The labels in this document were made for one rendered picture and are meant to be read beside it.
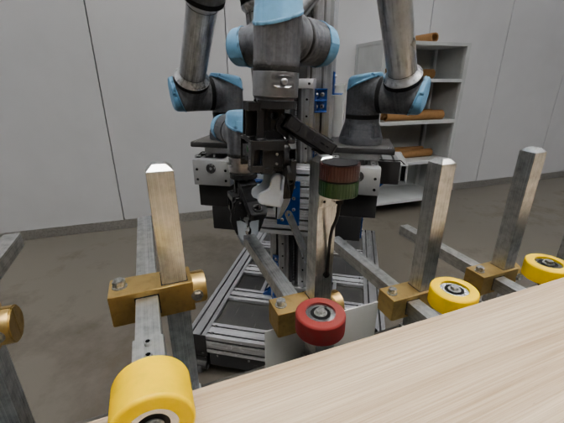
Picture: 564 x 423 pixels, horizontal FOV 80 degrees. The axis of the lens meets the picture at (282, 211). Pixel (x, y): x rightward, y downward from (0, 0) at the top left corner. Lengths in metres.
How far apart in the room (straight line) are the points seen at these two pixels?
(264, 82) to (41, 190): 2.93
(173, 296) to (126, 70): 2.68
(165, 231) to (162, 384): 0.21
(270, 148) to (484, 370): 0.43
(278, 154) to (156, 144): 2.60
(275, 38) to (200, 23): 0.54
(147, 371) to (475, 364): 0.41
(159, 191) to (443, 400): 0.43
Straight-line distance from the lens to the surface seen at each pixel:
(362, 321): 0.79
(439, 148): 3.89
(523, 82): 4.99
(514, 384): 0.55
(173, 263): 0.52
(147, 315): 0.50
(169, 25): 3.11
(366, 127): 1.21
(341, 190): 0.49
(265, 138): 0.58
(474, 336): 0.60
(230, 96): 1.29
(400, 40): 1.06
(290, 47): 0.57
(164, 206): 0.48
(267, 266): 0.77
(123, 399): 0.39
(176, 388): 0.38
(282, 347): 0.73
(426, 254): 0.75
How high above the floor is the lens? 1.25
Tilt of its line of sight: 21 degrees down
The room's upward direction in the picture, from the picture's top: straight up
